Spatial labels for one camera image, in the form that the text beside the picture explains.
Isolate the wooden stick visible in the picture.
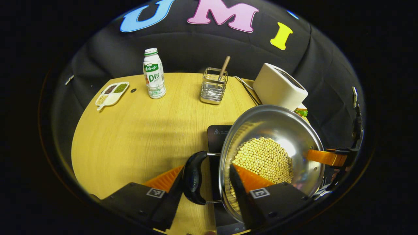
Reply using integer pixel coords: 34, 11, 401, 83
218, 56, 231, 81

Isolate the white divided dish with beans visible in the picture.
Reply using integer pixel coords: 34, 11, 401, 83
95, 82, 130, 111

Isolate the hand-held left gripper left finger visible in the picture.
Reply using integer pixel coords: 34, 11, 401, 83
100, 165, 186, 231

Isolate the grey toaster cable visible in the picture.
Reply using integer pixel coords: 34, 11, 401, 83
233, 76, 262, 105

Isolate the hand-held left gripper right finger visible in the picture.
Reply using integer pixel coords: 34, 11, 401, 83
229, 164, 314, 230

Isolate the pile of yellow soybeans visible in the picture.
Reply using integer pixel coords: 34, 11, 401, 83
229, 137, 294, 212

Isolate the white toaster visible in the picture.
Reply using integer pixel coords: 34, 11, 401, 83
252, 63, 309, 111

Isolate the black induction cooktop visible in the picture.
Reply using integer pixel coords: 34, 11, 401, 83
207, 125, 252, 235

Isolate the steel pot with black handles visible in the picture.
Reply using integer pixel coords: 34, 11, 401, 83
182, 104, 326, 224

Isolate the sandwich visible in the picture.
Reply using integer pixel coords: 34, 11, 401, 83
294, 104, 309, 118

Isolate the wire utensil holder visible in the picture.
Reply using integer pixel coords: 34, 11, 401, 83
200, 68, 228, 105

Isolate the black backdrop cloth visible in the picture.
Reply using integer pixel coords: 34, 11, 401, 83
41, 0, 364, 199

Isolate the white drink bottle green label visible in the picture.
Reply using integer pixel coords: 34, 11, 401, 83
143, 48, 166, 99

